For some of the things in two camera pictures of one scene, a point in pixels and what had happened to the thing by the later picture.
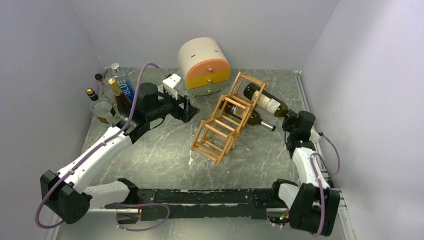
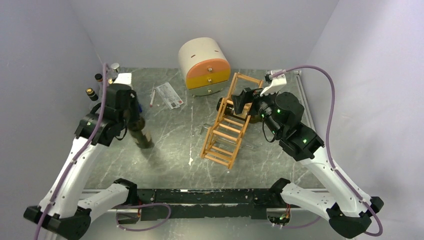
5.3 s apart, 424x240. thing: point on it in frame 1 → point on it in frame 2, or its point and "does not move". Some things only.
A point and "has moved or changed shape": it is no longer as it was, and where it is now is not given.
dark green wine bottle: (267, 100) has moved or changed shape
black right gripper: (289, 120) → (247, 95)
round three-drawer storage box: (204, 67) does not move
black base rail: (191, 204) does not move
